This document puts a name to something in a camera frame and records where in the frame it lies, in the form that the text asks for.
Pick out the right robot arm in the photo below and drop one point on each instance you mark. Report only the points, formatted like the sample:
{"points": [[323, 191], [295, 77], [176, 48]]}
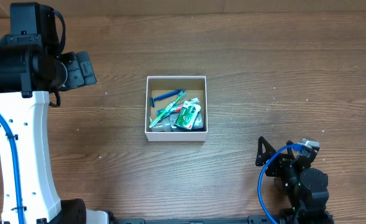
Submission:
{"points": [[305, 187]]}

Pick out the clear bottle dark liquid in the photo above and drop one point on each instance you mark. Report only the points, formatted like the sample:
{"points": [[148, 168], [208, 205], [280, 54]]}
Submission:
{"points": [[168, 124]]}

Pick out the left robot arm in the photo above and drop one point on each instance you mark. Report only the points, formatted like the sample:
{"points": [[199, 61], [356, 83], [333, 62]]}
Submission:
{"points": [[29, 75]]}

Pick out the white cardboard box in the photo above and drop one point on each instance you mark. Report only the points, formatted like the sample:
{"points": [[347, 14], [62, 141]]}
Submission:
{"points": [[196, 87]]}

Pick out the blue disposable razor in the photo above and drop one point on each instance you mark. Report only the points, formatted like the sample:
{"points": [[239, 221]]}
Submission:
{"points": [[162, 97]]}

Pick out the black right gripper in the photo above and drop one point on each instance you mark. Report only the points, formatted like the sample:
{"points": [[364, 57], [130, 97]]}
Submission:
{"points": [[279, 162]]}

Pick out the green white toothbrush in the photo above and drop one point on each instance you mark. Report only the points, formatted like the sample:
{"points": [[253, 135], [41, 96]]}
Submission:
{"points": [[180, 96]]}

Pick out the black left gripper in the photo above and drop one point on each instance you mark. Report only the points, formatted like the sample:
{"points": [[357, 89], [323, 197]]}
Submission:
{"points": [[77, 70]]}

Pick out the teal toothpaste tube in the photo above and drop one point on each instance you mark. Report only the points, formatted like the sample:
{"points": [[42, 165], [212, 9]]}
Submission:
{"points": [[174, 109]]}

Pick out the green white small packet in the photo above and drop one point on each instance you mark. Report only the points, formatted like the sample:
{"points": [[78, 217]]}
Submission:
{"points": [[188, 114]]}

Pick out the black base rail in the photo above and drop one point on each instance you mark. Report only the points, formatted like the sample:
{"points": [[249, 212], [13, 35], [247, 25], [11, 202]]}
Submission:
{"points": [[251, 219]]}

